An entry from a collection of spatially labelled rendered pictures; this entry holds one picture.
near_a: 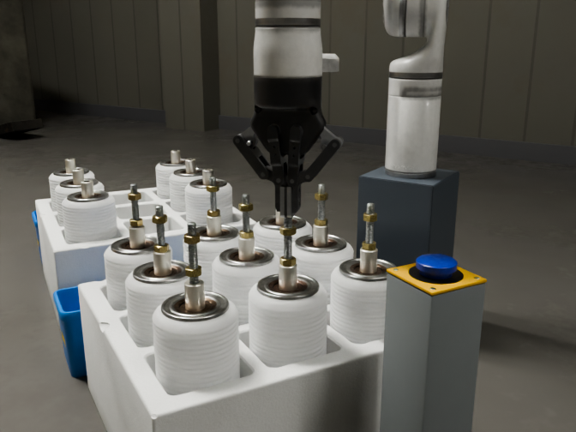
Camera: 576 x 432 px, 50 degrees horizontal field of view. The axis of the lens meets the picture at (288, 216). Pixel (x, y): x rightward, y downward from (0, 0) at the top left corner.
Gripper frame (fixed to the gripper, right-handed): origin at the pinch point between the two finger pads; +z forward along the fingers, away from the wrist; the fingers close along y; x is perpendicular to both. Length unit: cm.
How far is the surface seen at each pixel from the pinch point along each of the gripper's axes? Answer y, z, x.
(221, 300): -6.2, 10.6, -6.1
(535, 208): 47, 36, 140
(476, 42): 27, -15, 235
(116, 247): -27.1, 10.6, 7.5
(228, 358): -4.3, 15.7, -9.8
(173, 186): -39, 13, 53
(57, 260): -47, 20, 22
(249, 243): -7.3, 8.5, 7.8
